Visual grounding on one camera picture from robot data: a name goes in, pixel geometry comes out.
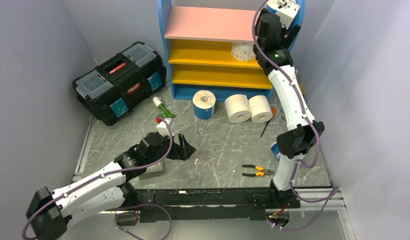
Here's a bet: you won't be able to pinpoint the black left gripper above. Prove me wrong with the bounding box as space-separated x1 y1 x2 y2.
146 130 196 166

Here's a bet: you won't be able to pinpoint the white dotted roll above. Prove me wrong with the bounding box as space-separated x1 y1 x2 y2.
231 42 256 62

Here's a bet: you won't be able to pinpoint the blue cartoon roll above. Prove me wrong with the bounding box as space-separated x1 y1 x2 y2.
265 0 279 14

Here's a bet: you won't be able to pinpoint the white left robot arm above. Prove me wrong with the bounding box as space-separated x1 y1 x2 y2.
22 132 196 240

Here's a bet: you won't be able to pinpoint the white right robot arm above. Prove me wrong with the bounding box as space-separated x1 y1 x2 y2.
252 8 325 208

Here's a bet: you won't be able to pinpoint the blue shelf unit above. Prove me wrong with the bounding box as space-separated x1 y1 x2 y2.
157 0 306 102

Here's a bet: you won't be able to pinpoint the blue wrapped roll, rear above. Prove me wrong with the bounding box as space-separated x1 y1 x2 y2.
192 90 216 120

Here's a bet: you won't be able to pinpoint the green pipe valve fitting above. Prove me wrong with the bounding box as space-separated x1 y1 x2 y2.
152 96 176 118

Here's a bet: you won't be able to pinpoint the plain white roll, left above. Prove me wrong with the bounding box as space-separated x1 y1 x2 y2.
224 94 252 124

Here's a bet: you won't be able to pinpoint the plain white roll, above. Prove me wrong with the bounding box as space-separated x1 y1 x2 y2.
224 94 252 124
248 95 274 124

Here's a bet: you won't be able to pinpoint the plain white roll, right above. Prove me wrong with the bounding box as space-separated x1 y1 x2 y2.
248 95 274 124

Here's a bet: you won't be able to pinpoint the black toolbox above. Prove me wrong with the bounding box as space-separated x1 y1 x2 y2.
72 41 167 126

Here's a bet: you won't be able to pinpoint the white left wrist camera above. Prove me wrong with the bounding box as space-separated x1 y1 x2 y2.
155 117 176 137

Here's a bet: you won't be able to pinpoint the orange handled pliers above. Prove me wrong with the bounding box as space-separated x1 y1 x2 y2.
242 164 275 177

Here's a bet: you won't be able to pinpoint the orange handled screwdriver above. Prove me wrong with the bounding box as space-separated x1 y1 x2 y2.
260 107 277 138

